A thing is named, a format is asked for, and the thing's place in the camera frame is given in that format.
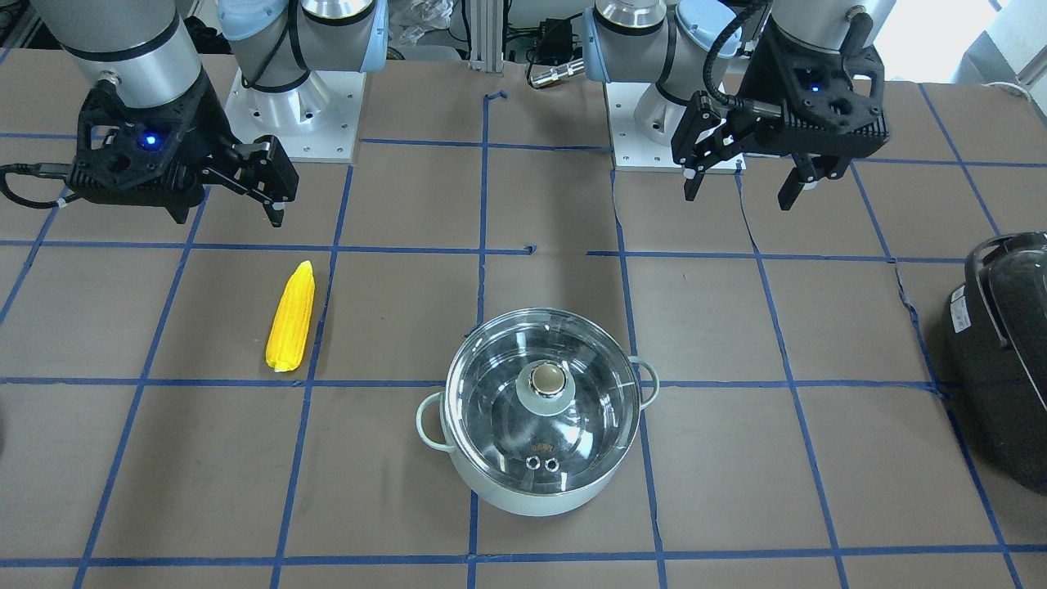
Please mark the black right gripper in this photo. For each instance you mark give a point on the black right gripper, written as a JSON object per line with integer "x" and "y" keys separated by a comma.
{"x": 207, "y": 115}

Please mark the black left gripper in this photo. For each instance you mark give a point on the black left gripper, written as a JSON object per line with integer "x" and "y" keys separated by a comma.
{"x": 761, "y": 80}

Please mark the yellow corn cob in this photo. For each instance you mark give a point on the yellow corn cob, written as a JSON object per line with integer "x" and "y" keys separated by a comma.
{"x": 291, "y": 323}

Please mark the glass pot lid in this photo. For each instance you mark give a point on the glass pot lid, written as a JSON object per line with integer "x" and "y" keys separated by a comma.
{"x": 537, "y": 332}

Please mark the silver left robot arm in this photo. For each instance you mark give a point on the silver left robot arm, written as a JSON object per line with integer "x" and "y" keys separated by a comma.
{"x": 706, "y": 46}

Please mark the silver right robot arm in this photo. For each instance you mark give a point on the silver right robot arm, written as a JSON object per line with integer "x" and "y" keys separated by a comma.
{"x": 145, "y": 47}

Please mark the pale green cooking pot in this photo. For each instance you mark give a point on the pale green cooking pot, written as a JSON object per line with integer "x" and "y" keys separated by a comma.
{"x": 539, "y": 436}

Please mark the black rice cooker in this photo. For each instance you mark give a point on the black rice cooker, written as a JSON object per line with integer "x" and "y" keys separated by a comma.
{"x": 996, "y": 333}

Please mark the silver cable connector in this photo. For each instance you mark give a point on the silver cable connector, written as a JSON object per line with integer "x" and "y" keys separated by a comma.
{"x": 555, "y": 74}

